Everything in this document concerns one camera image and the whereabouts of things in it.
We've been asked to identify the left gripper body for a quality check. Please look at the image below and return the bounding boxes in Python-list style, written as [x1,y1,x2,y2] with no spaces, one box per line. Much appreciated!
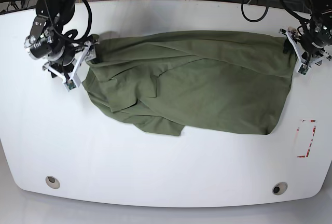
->
[299,21,331,55]

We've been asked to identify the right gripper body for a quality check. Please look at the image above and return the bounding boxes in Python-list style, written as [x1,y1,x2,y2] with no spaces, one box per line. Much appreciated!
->
[49,44,86,73]

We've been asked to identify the green T-shirt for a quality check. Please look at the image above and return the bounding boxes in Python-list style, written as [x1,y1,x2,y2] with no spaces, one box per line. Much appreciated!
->
[83,31,297,136]

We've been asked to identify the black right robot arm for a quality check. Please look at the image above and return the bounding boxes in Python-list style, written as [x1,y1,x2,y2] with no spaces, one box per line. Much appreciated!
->
[24,0,97,74]

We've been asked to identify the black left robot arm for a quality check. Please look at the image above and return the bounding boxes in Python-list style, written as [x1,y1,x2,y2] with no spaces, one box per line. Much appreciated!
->
[279,0,331,55]

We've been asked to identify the red tape rectangle marking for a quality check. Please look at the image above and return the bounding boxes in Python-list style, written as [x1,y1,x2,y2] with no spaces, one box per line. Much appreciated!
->
[293,119,317,158]

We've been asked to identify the left grey table grommet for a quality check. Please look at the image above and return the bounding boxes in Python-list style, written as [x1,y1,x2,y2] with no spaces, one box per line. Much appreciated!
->
[45,176,60,189]

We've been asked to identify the grey table grommet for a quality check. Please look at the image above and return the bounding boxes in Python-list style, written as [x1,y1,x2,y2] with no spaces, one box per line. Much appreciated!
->
[45,176,60,189]
[272,182,288,195]

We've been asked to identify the right grey table grommet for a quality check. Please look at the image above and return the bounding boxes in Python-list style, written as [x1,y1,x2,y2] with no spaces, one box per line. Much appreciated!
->
[272,182,288,195]

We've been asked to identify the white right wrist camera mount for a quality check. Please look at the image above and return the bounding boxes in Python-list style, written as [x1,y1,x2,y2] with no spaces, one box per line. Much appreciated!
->
[43,35,99,92]

